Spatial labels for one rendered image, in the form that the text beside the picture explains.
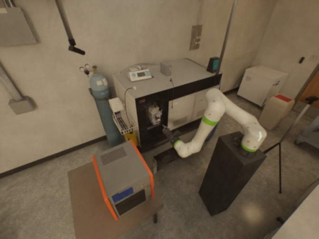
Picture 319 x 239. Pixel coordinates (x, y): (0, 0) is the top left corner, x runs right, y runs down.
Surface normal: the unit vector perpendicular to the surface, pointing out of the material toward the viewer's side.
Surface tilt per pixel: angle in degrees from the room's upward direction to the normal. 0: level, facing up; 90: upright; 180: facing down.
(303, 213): 0
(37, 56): 90
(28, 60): 90
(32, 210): 0
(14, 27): 90
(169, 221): 0
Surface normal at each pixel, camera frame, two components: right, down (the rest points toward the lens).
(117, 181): 0.00, -0.77
